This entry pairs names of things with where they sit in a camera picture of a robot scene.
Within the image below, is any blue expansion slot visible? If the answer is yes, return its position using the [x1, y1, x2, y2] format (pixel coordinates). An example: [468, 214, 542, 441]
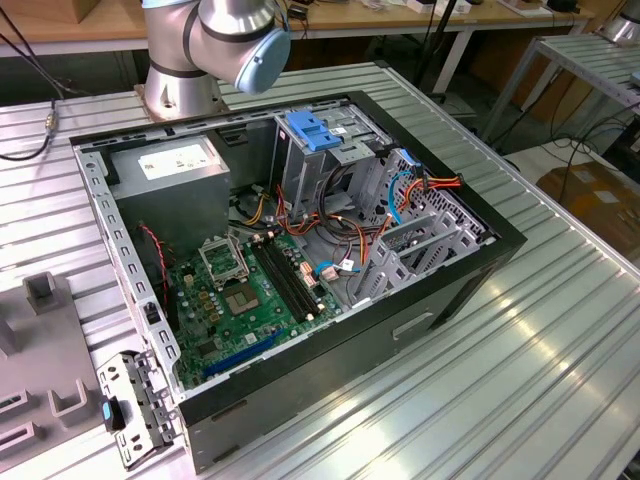
[203, 328, 287, 380]

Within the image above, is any blue drive cage latch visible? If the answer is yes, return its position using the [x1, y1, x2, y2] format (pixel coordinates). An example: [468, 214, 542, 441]
[287, 110, 344, 154]

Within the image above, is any grey power supply unit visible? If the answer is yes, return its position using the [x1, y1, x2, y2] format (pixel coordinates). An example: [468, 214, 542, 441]
[107, 134, 232, 256]

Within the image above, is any small blue wire pink connector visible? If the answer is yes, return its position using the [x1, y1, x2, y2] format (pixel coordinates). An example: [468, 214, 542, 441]
[314, 259, 362, 285]

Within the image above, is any black RAM slot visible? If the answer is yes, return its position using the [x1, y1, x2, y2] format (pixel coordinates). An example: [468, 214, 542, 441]
[251, 239, 307, 324]
[269, 234, 324, 314]
[257, 238, 312, 321]
[263, 236, 318, 317]

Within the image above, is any grey parts rack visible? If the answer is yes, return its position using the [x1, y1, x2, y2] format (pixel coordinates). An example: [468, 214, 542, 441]
[0, 272, 119, 471]

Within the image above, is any grey optical drive cage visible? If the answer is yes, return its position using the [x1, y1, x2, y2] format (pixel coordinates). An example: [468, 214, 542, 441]
[272, 102, 391, 221]

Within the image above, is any black open PC case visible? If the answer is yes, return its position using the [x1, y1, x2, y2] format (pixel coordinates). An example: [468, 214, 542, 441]
[68, 89, 529, 475]

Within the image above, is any grey metal disk bay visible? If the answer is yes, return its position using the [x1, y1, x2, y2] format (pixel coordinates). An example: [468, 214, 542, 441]
[347, 212, 489, 309]

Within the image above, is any black cable metal connector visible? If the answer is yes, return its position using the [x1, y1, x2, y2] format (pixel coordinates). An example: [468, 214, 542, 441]
[0, 97, 59, 162]

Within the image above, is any green motherboard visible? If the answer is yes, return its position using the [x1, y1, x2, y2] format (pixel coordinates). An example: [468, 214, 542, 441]
[164, 232, 346, 391]

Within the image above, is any orange yellow wire bundle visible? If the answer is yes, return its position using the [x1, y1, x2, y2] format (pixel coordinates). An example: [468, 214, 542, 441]
[227, 182, 394, 266]

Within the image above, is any black blue retainer tab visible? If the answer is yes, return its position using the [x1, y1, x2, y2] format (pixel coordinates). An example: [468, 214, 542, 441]
[101, 394, 126, 432]

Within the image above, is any black case fan red wire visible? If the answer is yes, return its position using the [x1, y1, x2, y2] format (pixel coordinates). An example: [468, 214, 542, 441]
[137, 222, 174, 321]

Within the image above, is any metal socket cover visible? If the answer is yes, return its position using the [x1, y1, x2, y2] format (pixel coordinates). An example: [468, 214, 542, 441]
[198, 234, 250, 290]

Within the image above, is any blue data wire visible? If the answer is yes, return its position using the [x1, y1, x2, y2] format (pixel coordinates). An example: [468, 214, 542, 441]
[385, 149, 426, 229]

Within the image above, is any silver expansion slot retainer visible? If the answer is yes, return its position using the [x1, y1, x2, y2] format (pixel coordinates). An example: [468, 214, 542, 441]
[94, 349, 181, 471]

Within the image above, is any orange red power wire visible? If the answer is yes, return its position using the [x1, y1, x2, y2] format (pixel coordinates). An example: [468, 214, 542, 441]
[397, 169, 464, 211]

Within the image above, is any large flat cardboard box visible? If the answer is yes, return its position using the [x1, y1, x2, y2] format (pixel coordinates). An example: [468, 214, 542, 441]
[537, 159, 640, 251]

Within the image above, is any black tripod stand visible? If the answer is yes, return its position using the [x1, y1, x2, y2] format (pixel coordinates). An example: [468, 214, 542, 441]
[412, 0, 464, 99]

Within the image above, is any CPU socket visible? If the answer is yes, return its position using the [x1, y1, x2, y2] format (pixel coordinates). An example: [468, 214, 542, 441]
[221, 281, 262, 317]

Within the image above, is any metal slat side table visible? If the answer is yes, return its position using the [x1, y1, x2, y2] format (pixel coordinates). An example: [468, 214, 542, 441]
[482, 32, 640, 146]

